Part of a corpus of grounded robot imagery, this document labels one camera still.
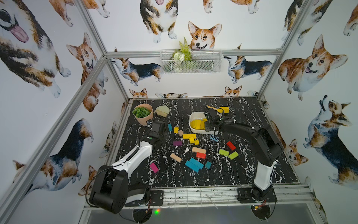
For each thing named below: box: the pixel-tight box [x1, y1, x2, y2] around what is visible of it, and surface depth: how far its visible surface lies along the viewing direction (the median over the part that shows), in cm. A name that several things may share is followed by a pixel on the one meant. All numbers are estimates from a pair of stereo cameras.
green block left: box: [219, 148, 229, 157], surface depth 92 cm
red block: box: [226, 140, 237, 151], surface depth 95 cm
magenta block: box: [149, 162, 159, 174], surface depth 86 cm
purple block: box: [172, 140, 183, 147], surface depth 97 cm
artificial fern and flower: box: [172, 36, 193, 73], surface depth 85 cm
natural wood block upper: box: [192, 146, 207, 154], surface depth 92 cm
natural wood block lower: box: [169, 153, 182, 163], surface depth 90 cm
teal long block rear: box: [189, 157, 205, 170], surface depth 87 cm
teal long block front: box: [185, 160, 200, 173], surface depth 86 cm
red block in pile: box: [195, 152, 207, 159], surface depth 90 cm
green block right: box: [228, 151, 240, 161], surface depth 90 cm
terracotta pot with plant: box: [131, 103, 154, 126], surface depth 99 cm
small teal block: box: [204, 161, 213, 170], surface depth 87 cm
